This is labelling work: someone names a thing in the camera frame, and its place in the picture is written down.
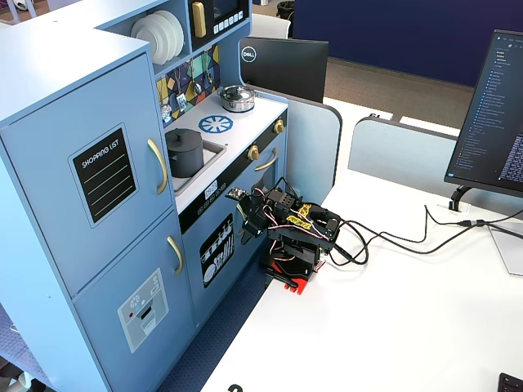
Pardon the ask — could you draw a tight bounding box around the monitor showing code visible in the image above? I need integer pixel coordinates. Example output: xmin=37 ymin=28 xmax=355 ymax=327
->
xmin=444 ymin=29 xmax=523 ymax=198

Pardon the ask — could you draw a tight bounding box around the red robot base clamp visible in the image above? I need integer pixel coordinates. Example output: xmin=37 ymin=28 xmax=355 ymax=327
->
xmin=261 ymin=255 xmax=328 ymax=296

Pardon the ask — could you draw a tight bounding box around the black keyboard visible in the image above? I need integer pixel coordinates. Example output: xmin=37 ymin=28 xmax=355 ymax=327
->
xmin=497 ymin=372 xmax=523 ymax=392

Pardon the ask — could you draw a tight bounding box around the black Dell monitor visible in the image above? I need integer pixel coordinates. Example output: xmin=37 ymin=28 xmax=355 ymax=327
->
xmin=239 ymin=36 xmax=330 ymax=104

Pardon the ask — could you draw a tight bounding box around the gray toy sink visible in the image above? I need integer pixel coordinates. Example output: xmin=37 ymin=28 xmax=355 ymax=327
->
xmin=171 ymin=140 xmax=228 ymax=194

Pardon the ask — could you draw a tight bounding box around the light blue desk divider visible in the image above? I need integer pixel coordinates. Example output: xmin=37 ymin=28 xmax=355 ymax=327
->
xmin=347 ymin=116 xmax=458 ymax=197
xmin=247 ymin=84 xmax=343 ymax=205

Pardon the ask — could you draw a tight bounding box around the oven door with window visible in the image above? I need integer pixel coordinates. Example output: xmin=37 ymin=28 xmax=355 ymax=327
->
xmin=244 ymin=137 xmax=289 ymax=199

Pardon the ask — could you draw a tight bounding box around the metal ladle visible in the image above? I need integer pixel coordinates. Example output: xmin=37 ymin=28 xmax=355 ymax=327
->
xmin=188 ymin=59 xmax=203 ymax=96

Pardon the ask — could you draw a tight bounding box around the dishwasher door with print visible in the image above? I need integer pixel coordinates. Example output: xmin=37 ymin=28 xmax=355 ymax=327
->
xmin=181 ymin=191 xmax=266 ymax=327

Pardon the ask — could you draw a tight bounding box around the freezer door with dispenser print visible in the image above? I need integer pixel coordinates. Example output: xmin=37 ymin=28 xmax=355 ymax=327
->
xmin=72 ymin=210 xmax=196 ymax=392

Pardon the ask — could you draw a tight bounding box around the metal slotted spatula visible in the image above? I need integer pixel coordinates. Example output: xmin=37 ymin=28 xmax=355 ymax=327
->
xmin=174 ymin=67 xmax=188 ymax=113

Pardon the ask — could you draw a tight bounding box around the gray monitor base plate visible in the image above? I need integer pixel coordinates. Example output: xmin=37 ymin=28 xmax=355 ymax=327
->
xmin=488 ymin=223 xmax=523 ymax=277

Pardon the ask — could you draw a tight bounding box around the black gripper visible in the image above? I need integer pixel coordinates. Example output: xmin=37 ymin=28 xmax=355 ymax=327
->
xmin=239 ymin=191 xmax=273 ymax=246

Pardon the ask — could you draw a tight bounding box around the gray pot lid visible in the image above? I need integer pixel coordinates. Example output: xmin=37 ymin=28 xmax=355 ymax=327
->
xmin=165 ymin=127 xmax=204 ymax=154

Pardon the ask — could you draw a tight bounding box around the gold fridge door handle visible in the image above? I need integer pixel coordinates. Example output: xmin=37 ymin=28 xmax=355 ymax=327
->
xmin=146 ymin=137 xmax=169 ymax=196

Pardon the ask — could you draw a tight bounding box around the gold dishwasher door handle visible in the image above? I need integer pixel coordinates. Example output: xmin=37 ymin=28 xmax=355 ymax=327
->
xmin=235 ymin=203 xmax=248 ymax=238

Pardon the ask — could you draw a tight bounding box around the steel pot with lid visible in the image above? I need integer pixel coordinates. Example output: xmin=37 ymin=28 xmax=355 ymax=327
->
xmin=216 ymin=84 xmax=257 ymax=114

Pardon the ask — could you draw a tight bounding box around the black cable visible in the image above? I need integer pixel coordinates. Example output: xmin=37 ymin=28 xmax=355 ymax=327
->
xmin=338 ymin=203 xmax=475 ymax=246
xmin=326 ymin=210 xmax=523 ymax=266

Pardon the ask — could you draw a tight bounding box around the gold oven door handle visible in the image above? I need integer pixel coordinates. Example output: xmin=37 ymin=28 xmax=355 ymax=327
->
xmin=253 ymin=147 xmax=279 ymax=172

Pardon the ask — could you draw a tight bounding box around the gold microwave handle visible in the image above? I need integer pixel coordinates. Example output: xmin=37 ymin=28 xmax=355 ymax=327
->
xmin=191 ymin=1 xmax=207 ymax=38

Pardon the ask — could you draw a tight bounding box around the fridge door with chalkboard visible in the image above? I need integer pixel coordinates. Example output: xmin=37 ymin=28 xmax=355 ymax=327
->
xmin=0 ymin=51 xmax=177 ymax=298

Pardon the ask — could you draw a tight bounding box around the black toy microwave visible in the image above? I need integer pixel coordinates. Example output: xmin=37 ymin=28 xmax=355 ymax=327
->
xmin=187 ymin=0 xmax=251 ymax=52

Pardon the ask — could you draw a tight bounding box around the white plate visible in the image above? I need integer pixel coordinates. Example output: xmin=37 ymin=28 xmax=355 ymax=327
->
xmin=130 ymin=15 xmax=167 ymax=66
xmin=149 ymin=11 xmax=177 ymax=62
xmin=157 ymin=10 xmax=186 ymax=58

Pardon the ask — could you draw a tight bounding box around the blue toy kitchen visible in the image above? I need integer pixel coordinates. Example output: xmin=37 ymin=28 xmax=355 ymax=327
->
xmin=0 ymin=0 xmax=289 ymax=392

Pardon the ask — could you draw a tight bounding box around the gold freezer door handle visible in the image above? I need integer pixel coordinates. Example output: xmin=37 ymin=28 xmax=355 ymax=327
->
xmin=166 ymin=235 xmax=185 ymax=276

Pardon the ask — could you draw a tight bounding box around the gray plastic pot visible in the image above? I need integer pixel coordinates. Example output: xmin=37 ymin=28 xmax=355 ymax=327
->
xmin=165 ymin=140 xmax=205 ymax=179

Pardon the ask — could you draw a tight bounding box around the black shopping list chalkboard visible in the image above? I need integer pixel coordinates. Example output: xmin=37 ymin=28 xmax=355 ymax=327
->
xmin=67 ymin=122 xmax=138 ymax=229

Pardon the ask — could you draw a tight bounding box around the white chair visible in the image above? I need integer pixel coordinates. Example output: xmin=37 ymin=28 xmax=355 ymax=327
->
xmin=249 ymin=13 xmax=293 ymax=40

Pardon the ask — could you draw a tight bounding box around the metal slotted skimmer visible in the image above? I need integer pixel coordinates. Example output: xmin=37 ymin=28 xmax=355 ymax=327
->
xmin=159 ymin=77 xmax=175 ymax=123

